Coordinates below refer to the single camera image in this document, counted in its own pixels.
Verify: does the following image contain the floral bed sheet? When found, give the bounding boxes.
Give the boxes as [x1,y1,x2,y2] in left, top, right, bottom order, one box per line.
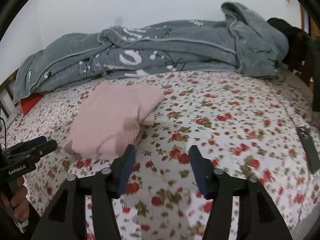
[5,65,320,240]

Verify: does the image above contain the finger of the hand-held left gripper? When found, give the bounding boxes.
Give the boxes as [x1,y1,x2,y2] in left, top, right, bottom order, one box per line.
[25,139,58,161]
[22,135,48,148]

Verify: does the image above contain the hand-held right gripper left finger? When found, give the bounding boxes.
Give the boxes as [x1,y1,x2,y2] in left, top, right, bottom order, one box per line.
[31,144,137,240]

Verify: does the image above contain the wooden door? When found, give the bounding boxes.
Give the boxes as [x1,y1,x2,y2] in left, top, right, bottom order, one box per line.
[300,4,315,34]

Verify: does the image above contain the person's left hand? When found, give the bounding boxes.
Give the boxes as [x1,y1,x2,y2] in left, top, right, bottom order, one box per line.
[0,175,30,228]

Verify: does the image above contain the black phone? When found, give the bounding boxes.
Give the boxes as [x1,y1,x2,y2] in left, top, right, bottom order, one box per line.
[295,126,320,175]

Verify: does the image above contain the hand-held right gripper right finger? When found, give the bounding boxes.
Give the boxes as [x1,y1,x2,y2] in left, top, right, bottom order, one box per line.
[189,145,293,240]

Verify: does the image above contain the grey flower-print blanket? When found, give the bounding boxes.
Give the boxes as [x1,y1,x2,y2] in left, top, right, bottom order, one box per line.
[12,2,290,104]

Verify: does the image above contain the pink knit sweater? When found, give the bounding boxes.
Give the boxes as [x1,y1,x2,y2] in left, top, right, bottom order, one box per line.
[63,80,165,160]

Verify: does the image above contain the red pillow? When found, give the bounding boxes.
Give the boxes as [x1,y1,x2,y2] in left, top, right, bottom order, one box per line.
[20,92,45,116]

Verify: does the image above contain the wooden bed headboard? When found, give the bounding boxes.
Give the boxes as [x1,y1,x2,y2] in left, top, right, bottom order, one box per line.
[0,69,20,120]

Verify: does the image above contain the thin black cable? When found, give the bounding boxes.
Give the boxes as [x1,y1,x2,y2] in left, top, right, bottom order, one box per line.
[0,117,8,150]

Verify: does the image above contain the black cloth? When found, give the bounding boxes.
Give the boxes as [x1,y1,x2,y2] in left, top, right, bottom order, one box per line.
[266,17,308,43]

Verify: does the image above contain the wooden chair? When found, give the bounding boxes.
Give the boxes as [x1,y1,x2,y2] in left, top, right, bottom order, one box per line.
[285,31,315,90]

